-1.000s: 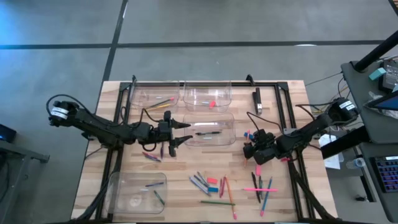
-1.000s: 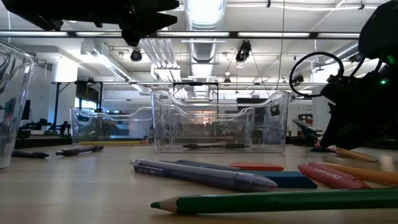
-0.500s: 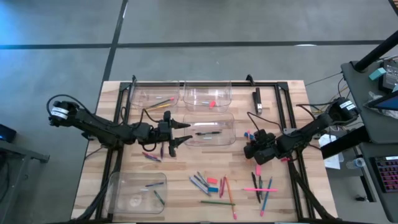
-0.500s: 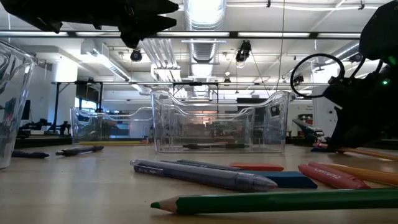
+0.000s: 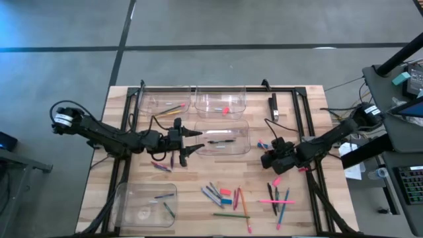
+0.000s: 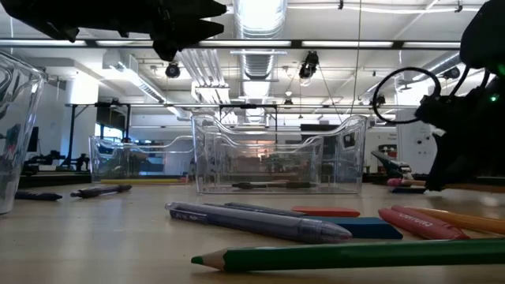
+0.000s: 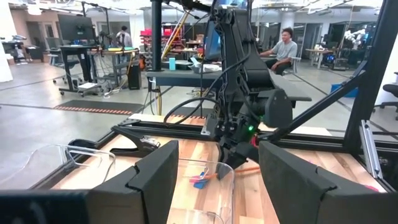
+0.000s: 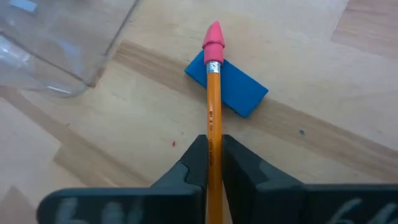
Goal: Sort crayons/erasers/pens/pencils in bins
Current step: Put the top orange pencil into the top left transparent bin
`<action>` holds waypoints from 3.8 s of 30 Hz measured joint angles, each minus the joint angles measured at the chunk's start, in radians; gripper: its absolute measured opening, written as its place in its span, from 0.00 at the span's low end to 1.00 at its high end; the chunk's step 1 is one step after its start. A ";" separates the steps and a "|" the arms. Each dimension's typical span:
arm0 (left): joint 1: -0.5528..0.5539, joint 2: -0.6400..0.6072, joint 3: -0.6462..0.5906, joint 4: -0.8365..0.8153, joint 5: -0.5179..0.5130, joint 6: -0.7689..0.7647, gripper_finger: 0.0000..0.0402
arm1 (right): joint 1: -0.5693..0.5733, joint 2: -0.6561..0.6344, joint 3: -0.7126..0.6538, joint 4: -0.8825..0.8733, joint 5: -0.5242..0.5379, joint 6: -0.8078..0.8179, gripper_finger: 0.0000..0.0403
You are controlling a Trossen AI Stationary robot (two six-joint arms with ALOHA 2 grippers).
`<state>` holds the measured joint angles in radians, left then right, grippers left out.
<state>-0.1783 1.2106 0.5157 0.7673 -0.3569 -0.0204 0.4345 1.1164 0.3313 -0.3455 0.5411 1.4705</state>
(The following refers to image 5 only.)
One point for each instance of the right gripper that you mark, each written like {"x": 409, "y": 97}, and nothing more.
{"x": 281, "y": 157}

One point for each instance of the dark blue pen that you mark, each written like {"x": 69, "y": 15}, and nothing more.
{"x": 165, "y": 169}

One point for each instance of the blue eraser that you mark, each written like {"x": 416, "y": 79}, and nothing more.
{"x": 261, "y": 145}
{"x": 226, "y": 201}

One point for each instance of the red tag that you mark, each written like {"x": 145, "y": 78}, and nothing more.
{"x": 302, "y": 169}

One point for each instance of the dark grey pen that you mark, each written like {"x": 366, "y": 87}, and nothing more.
{"x": 215, "y": 190}

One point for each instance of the grey-blue pen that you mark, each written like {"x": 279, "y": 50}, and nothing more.
{"x": 211, "y": 197}

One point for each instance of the black monitor pole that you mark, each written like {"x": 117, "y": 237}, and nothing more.
{"x": 396, "y": 57}

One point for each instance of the blue crayon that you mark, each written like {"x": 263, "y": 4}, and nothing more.
{"x": 164, "y": 195}

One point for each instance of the clear plastic wrapper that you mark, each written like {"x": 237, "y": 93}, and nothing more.
{"x": 398, "y": 102}

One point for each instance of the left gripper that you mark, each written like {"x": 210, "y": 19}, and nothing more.
{"x": 175, "y": 142}

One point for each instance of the clear plastic bin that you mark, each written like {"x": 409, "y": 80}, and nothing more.
{"x": 148, "y": 99}
{"x": 205, "y": 99}
{"x": 205, "y": 132}
{"x": 132, "y": 211}

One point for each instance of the computer monitor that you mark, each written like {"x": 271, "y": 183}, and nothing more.
{"x": 409, "y": 109}

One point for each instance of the yellow pencil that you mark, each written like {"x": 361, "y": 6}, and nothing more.
{"x": 172, "y": 113}

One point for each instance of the red eraser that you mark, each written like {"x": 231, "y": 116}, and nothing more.
{"x": 225, "y": 191}
{"x": 225, "y": 110}

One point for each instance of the grey metal workbench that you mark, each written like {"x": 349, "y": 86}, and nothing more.
{"x": 20, "y": 162}

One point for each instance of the green crayon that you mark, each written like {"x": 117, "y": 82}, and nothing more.
{"x": 169, "y": 210}

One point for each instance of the orange pencil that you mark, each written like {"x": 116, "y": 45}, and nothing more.
{"x": 244, "y": 210}

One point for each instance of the black aluminium frame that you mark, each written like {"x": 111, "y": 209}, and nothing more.
{"x": 284, "y": 89}

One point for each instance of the dark pencil with red end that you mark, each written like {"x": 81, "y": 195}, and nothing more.
{"x": 172, "y": 108}

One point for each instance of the black stapler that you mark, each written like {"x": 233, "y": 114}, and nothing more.
{"x": 273, "y": 105}

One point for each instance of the green pencil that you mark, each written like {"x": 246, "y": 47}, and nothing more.
{"x": 231, "y": 215}

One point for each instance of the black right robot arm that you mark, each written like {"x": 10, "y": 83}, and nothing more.
{"x": 330, "y": 135}

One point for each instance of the clear water bottle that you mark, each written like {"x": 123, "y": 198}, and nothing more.
{"x": 380, "y": 173}

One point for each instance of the black keyboard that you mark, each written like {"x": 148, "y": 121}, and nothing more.
{"x": 413, "y": 185}

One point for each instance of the grey desk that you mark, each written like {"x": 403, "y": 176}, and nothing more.
{"x": 401, "y": 139}

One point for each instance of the pink eraser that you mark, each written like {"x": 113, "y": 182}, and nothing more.
{"x": 277, "y": 181}

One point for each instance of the black device with label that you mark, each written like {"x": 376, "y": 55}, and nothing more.
{"x": 415, "y": 81}

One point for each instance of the purple pen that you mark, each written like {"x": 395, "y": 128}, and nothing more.
{"x": 172, "y": 159}

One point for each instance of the teal box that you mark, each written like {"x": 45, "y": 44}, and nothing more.
{"x": 400, "y": 78}

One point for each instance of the white paper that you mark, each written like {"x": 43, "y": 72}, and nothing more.
{"x": 353, "y": 172}

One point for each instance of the red crayon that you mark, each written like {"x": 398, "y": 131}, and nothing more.
{"x": 155, "y": 163}
{"x": 234, "y": 200}
{"x": 237, "y": 196}

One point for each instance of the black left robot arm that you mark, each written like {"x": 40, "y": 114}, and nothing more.
{"x": 105, "y": 135}

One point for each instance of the dark green pen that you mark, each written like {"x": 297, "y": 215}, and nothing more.
{"x": 277, "y": 196}

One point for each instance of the black pen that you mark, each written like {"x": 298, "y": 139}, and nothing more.
{"x": 221, "y": 141}
{"x": 271, "y": 198}

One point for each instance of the black computer tower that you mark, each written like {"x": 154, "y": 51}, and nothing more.
{"x": 7, "y": 142}

